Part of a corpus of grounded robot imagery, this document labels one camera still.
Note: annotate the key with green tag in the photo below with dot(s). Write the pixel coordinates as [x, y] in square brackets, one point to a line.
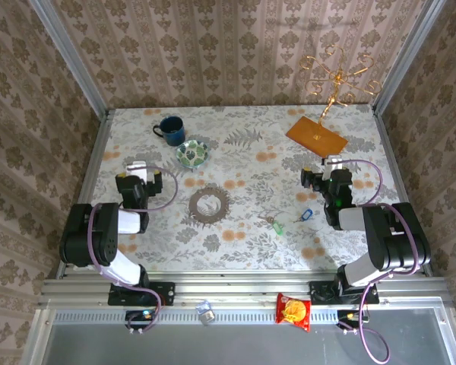
[278, 228]

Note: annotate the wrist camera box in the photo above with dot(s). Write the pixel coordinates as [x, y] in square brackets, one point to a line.
[333, 161]
[140, 171]

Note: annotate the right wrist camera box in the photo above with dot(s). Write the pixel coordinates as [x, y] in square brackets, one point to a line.
[333, 161]

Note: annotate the red snack packet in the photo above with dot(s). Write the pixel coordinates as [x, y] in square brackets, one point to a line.
[293, 310]

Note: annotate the green leaf pattern bowl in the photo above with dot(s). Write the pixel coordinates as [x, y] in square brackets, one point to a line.
[192, 153]

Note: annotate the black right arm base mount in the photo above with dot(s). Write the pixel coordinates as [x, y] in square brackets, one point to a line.
[319, 292]

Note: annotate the aluminium side rail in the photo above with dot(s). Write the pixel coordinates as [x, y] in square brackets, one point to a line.
[95, 171]
[393, 159]

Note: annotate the grey metal panel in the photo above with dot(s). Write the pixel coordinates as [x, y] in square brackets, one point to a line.
[232, 344]

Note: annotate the golden stand on wooden base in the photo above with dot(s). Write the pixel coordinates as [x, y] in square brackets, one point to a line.
[319, 138]

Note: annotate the aluminium frame post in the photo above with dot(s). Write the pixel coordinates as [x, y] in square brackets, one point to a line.
[406, 61]
[72, 64]

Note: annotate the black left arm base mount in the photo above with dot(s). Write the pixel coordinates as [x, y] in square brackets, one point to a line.
[167, 292]

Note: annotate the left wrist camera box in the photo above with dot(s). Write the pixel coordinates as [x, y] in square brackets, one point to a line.
[140, 171]

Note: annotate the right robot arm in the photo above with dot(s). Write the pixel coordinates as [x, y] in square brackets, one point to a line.
[395, 243]

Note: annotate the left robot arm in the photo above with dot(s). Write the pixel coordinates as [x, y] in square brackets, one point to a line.
[76, 235]

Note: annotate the small clear blue packet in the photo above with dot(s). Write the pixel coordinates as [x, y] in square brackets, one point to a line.
[205, 313]

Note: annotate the dark blue mug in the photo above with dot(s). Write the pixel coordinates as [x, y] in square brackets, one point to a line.
[173, 133]

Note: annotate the aluminium cross rail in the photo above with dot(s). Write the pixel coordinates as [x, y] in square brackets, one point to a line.
[232, 289]

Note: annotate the small black connector board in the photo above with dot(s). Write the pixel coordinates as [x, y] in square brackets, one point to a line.
[346, 315]
[137, 315]

